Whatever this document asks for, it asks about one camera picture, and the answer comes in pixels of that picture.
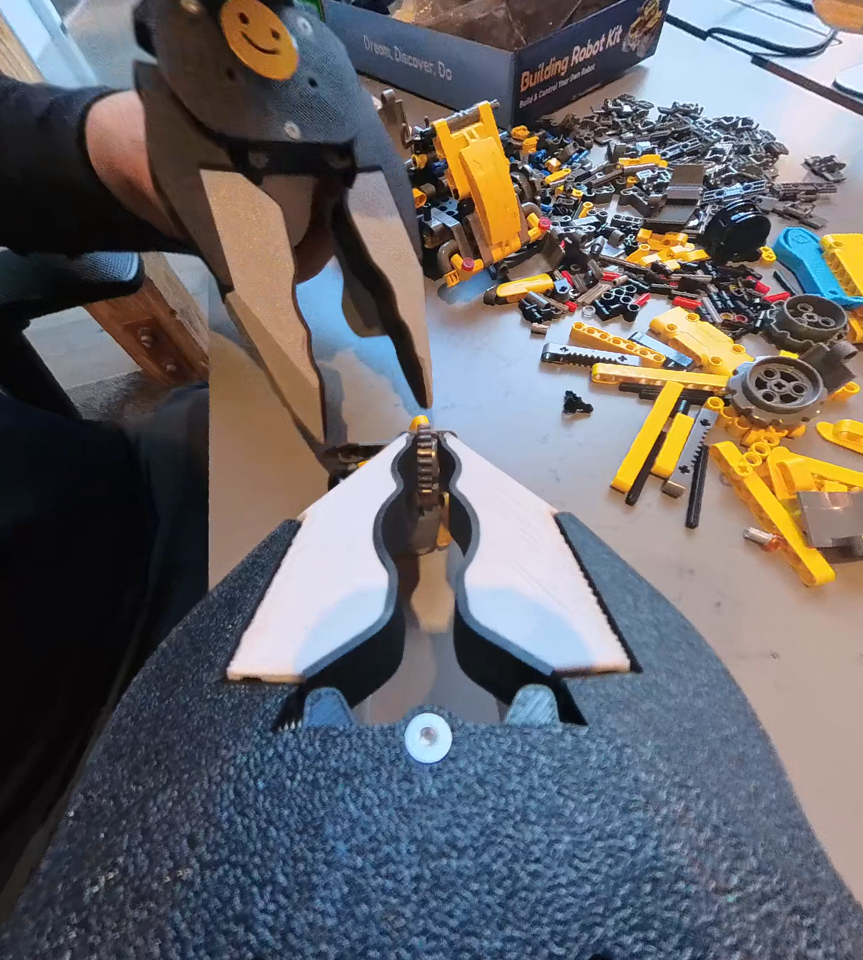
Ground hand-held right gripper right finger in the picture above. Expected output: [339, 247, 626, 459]
[442, 431, 634, 725]

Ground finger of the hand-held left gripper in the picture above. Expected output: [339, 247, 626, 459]
[330, 166, 434, 411]
[197, 168, 329, 445]

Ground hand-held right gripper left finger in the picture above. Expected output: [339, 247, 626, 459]
[226, 431, 412, 725]

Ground yellow grey brick gear assembly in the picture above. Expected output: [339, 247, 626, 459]
[400, 414, 455, 558]

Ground person's left forearm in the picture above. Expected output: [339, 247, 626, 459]
[0, 52, 148, 256]

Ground light grey desk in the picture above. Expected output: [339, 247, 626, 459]
[208, 15, 863, 954]

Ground person's left hand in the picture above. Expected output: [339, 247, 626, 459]
[86, 88, 194, 247]

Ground wooden table leg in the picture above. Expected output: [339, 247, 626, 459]
[0, 0, 211, 387]

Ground partly built yellow toy vehicle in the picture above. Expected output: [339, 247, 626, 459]
[403, 99, 554, 290]

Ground long yellow brick beam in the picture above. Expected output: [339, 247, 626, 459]
[709, 441, 838, 588]
[591, 363, 733, 393]
[611, 381, 686, 494]

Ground grey rack gear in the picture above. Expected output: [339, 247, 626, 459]
[540, 342, 628, 370]
[660, 397, 727, 500]

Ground short yellow brick beam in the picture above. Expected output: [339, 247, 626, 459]
[652, 411, 697, 481]

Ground black office chair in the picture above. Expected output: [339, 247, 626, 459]
[0, 251, 146, 421]

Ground pile of small mixed bricks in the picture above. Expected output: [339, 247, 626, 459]
[476, 93, 853, 339]

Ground yellow brick beam with holes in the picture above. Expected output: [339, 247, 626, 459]
[570, 321, 665, 369]

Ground dark blue kit box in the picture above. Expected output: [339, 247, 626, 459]
[324, 0, 671, 130]

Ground person's legs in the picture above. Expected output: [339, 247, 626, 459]
[0, 352, 211, 960]

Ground yellow angled panel brick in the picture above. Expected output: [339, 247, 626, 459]
[649, 306, 755, 376]

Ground grey toy wheel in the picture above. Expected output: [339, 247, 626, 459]
[726, 354, 829, 430]
[765, 292, 850, 355]

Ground grey motor block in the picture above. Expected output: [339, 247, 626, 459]
[797, 487, 863, 565]

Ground black round tyre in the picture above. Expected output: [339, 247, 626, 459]
[701, 201, 774, 264]

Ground blue brick separator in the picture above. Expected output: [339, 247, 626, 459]
[771, 227, 863, 310]

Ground black cable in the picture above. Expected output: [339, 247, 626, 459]
[667, 11, 841, 60]

